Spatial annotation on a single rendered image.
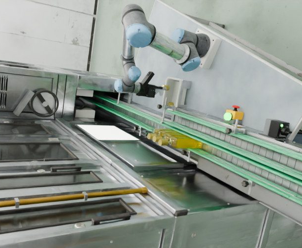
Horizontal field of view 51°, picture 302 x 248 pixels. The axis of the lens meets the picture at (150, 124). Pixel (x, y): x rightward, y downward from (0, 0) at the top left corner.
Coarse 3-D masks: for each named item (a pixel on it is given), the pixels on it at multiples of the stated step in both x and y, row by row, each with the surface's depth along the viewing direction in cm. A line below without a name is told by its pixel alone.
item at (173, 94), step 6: (168, 78) 222; (174, 78) 216; (168, 84) 226; (174, 84) 228; (180, 84) 211; (168, 90) 227; (174, 90) 228; (168, 96) 228; (174, 96) 227; (162, 102) 227; (174, 102) 227
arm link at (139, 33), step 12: (132, 12) 152; (132, 24) 149; (144, 24) 150; (132, 36) 149; (144, 36) 150; (156, 36) 158; (156, 48) 164; (168, 48) 167; (180, 48) 172; (192, 48) 180; (180, 60) 177; (192, 60) 177
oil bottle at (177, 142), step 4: (172, 136) 180; (176, 136) 181; (172, 140) 176; (176, 140) 175; (180, 140) 177; (184, 140) 178; (188, 140) 180; (192, 140) 182; (196, 140) 183; (172, 144) 176; (176, 144) 176; (180, 144) 178; (184, 144) 179; (188, 144) 181; (192, 144) 182; (196, 144) 184; (200, 144) 186
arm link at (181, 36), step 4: (172, 32) 189; (176, 32) 186; (180, 32) 183; (184, 32) 184; (188, 32) 187; (192, 32) 191; (172, 36) 188; (176, 36) 185; (180, 36) 182; (184, 36) 184; (188, 36) 185; (192, 36) 188; (196, 36) 190; (176, 40) 184; (180, 40) 183; (184, 40) 183; (188, 40) 183; (192, 40) 185; (196, 40) 190
